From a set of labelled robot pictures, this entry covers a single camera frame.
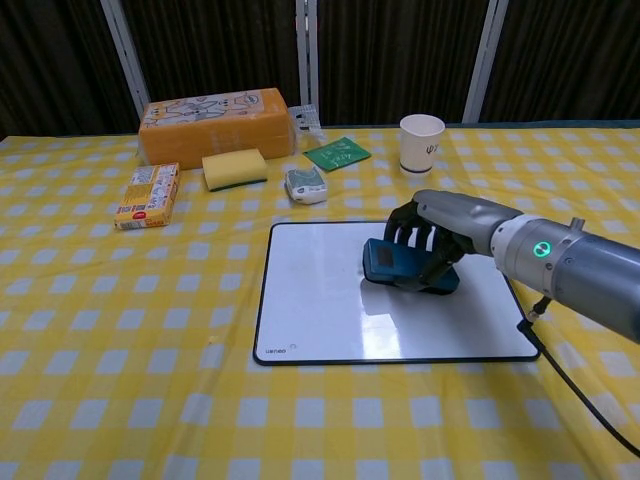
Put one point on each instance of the small clear plastic bottle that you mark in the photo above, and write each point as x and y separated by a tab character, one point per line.
305	185

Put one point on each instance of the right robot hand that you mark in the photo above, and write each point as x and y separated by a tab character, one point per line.
440	235

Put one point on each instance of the clear blister pack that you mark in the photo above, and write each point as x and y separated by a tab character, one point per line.
306	117

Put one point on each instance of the white board with black rim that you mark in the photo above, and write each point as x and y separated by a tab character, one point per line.
390	295

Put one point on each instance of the blue rectangular box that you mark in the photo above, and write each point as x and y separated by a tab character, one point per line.
400	267

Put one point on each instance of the orange tissue pack with cartoons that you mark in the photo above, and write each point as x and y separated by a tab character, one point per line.
215	127

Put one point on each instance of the yellow printed small box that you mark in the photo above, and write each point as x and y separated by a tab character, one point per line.
148	196

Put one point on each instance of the yellow checkered tablecloth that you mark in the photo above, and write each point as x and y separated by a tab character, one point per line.
150	350

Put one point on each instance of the black folding screen with frame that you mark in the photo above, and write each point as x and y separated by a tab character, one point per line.
320	55

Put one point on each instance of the yellow sponge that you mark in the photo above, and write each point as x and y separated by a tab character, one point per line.
234	169

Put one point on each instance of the white paper cup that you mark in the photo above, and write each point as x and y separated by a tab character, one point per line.
420	145

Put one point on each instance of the green sachet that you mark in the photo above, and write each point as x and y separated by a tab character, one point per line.
336	154

